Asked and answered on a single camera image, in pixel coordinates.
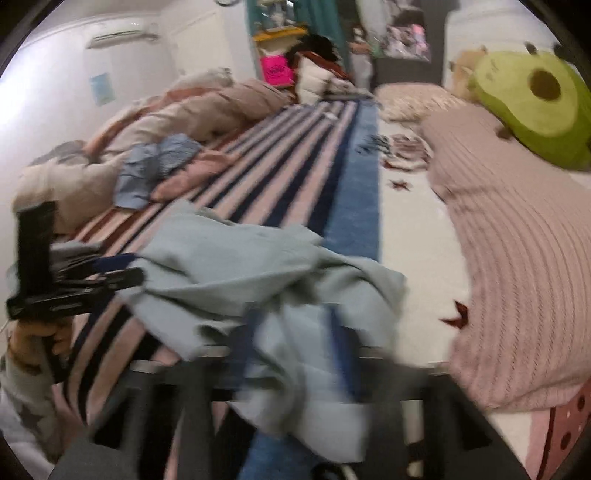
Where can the pink garment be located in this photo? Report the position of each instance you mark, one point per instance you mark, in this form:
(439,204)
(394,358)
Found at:
(198,170)

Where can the teal curtain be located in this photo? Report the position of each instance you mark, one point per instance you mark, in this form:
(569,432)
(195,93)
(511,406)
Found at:
(323,14)

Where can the dark bookshelf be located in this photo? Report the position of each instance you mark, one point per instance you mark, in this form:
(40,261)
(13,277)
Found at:
(392,9)

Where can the blue denim garment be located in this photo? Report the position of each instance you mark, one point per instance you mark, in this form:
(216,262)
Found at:
(138,170)

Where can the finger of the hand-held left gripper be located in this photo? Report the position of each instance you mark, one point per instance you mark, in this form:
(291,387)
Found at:
(115,279)
(113,264)

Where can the white air conditioner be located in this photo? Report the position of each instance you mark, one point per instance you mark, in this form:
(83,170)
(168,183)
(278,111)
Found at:
(120,39)

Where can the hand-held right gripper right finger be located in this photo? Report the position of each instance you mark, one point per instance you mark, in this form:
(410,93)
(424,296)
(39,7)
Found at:
(341,355)

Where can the yellow shelf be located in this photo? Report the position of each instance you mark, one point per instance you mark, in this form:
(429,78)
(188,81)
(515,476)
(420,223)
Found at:
(277,33)

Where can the small blue wall poster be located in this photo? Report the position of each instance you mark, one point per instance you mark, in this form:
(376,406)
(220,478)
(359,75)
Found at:
(101,88)

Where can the white door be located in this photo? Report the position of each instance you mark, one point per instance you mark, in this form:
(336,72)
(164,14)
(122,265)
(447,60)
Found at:
(198,41)

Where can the glass fish tank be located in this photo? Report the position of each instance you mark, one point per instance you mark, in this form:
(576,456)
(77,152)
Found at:
(277,14)

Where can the tan plush toy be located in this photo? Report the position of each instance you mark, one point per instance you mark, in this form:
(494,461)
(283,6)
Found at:
(461,69)

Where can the dark desk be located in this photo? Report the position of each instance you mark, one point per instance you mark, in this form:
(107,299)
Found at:
(401,69)

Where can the green avocado plush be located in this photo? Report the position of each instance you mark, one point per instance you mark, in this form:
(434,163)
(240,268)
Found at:
(521,115)

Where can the floral pillow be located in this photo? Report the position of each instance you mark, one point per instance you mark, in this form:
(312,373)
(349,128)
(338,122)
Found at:
(415,99)

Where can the white headboard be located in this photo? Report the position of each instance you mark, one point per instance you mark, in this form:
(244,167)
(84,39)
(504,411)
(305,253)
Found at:
(498,23)

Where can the person's left hand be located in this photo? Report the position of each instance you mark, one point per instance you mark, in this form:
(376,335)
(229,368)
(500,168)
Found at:
(27,337)

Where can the pink bag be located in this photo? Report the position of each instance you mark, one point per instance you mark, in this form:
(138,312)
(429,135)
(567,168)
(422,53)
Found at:
(276,71)

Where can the clutter of desk items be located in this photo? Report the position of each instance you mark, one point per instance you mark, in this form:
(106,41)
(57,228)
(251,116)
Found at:
(406,39)

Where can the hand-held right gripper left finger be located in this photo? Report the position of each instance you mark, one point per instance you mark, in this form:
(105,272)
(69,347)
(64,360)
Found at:
(247,346)

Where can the light blue pants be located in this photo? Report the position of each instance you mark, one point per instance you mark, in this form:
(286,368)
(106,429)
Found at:
(231,263)

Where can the dark red garment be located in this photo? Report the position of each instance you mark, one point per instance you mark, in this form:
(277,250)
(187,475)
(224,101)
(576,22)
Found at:
(330,64)

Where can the polka dot pillow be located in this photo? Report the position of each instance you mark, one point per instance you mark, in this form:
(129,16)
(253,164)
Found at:
(563,438)

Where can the beige duvet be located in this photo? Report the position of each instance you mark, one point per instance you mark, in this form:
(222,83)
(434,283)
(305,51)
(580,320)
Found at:
(207,106)

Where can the beige knit pillow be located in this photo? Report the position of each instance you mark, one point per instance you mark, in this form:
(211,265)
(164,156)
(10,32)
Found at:
(508,230)

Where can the white padded jacket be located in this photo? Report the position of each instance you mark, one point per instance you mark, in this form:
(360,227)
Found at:
(311,83)

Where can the mannequin head on white stand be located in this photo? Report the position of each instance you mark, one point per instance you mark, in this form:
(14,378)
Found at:
(362,60)

